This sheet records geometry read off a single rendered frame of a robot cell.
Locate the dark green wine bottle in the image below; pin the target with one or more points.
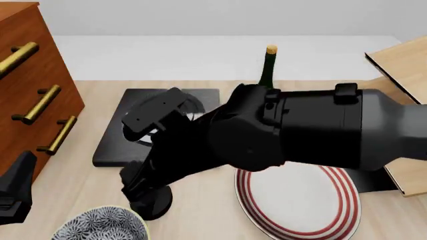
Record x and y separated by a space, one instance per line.
267 72

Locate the black and white patterned bowl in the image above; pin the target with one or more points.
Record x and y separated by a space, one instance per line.
100 225

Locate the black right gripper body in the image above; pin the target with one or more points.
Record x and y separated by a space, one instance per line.
163 165

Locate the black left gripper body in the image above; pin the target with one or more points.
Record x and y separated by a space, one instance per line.
15 210

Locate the flat black stove plate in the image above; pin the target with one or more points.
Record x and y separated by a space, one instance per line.
113 140

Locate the black and grey right robot arm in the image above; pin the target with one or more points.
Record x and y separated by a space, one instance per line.
320 130

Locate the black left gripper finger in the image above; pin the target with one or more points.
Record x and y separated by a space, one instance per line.
22 175

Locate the white plate with red rings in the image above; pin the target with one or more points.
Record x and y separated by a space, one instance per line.
293 200

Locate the red-brown wooden cabinet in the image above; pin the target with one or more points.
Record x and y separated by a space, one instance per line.
36 75

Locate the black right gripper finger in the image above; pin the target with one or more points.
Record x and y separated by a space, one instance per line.
130 178

